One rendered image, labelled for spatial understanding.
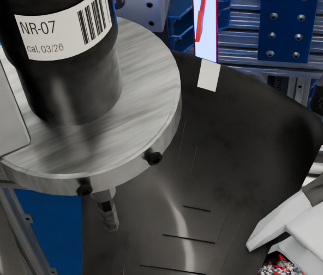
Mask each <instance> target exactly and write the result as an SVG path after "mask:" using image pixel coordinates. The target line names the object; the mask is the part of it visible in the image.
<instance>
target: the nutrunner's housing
mask: <svg viewBox="0 0 323 275"><path fill-rule="evenodd" d="M117 35H118V24H117V17H116V11H115V5H114V1H113V0H0V44H1V46H2V49H3V51H4V54H5V56H6V58H7V60H8V61H9V62H10V63H11V64H12V65H13V66H14V67H15V69H16V72H17V75H18V77H19V80H20V83H21V86H22V89H23V91H24V94H25V96H26V99H27V102H28V104H29V107H30V108H31V110H32V111H33V112H34V113H35V114H36V115H37V116H38V117H39V118H41V119H43V120H44V121H46V122H49V123H52V124H55V125H62V126H75V125H82V124H85V123H89V122H91V121H94V120H96V119H98V118H100V117H101V116H103V115H105V114H106V113H107V112H108V111H110V110H111V109H112V107H113V106H114V105H115V104H116V103H117V101H118V99H119V97H120V95H121V92H122V87H123V81H122V74H121V68H120V64H119V58H118V52H117V46H116V40H117Z"/></svg>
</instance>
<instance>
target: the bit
mask: <svg viewBox="0 0 323 275"><path fill-rule="evenodd" d="M115 192H116V189H115V187H113V188H110V189H107V190H103V191H100V192H96V193H92V194H90V196H91V198H92V199H93V200H94V201H96V202H97V204H98V207H99V212H100V215H101V219H102V221H103V225H104V228H105V229H106V230H107V231H108V232H112V231H116V230H117V229H118V225H119V221H118V216H117V212H116V208H115V204H114V201H113V197H114V195H115Z"/></svg>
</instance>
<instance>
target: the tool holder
mask: <svg viewBox="0 0 323 275"><path fill-rule="evenodd" d="M117 24H118V35H117V40H116V46H117V52H118V58H119V64H120V68H121V74H122V81H123V87H122V92H121V95H120V97H119V99H118V101H117V103H116V104H115V105H114V106H113V107H112V109H111V110H110V111H108V112H107V113H106V114H105V115H103V116H101V117H100V118H98V119H96V120H94V121H91V122H89V123H85V124H82V125H75V126H62V125H55V124H52V123H49V122H46V121H44V120H43V119H41V118H39V117H38V116H37V115H36V114H35V113H34V112H33V111H32V110H31V108H30V107H29V104H28V102H27V99H26V96H25V94H24V91H23V89H22V86H21V83H20V80H19V77H18V75H17V72H16V69H15V67H14V66H13V65H12V64H11V63H10V62H9V61H8V60H7V58H6V56H5V54H4V51H3V49H2V46H0V172H1V173H2V174H3V175H4V176H6V177H7V178H8V179H10V180H11V181H13V182H15V183H17V184H19V185H21V186H22V187H25V188H28V189H31V190H33V191H36V192H40V193H45V194H51V195H67V196H73V195H77V196H78V197H80V198H84V197H87V196H89V195H90V194H92V193H96V192H100V191H103V190H107V189H110V188H113V187H115V186H118V185H120V184H123V183H125V182H126V181H128V180H130V179H132V178H134V177H136V176H137V175H139V174H141V173H142V172H143V171H145V170H146V169H147V168H148V167H150V166H152V165H157V164H158V163H160V162H161V160H162V159H163V156H162V154H163V153H164V151H165V150H166V148H167V147H168V145H169V144H170V143H171V141H172V139H173V137H174V135H175V133H176V131H177V128H178V125H179V122H180V118H181V111H182V95H181V82H180V73H179V70H178V67H177V64H176V61H175V59H174V57H173V55H172V53H171V52H170V50H169V48H168V47H167V46H166V45H165V44H164V43H163V41H162V40H161V39H160V38H158V37H157V36H156V35H155V34H154V33H152V32H151V31H150V30H148V29H147V28H145V27H143V26H141V25H140V24H138V23H135V22H132V21H130V20H127V19H124V18H121V17H117Z"/></svg>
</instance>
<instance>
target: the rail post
mask: <svg viewBox="0 0 323 275"><path fill-rule="evenodd" d="M0 201H1V204H2V206H3V209H4V211H5V215H6V216H7V219H8V222H9V225H10V227H11V230H12V232H13V235H14V237H15V240H16V243H17V246H18V248H19V250H20V253H21V256H22V258H23V261H24V263H25V266H26V269H27V272H28V274H29V275H50V274H49V272H48V270H47V268H46V266H45V263H44V261H43V259H42V257H41V255H40V253H39V251H38V249H37V247H36V245H35V243H34V241H33V239H32V236H31V234H30V233H29V231H28V229H27V227H26V224H25V222H24V220H23V218H22V216H21V214H20V212H19V210H18V208H17V206H16V204H15V202H14V200H13V197H12V195H11V193H10V191H9V189H8V188H3V187H0Z"/></svg>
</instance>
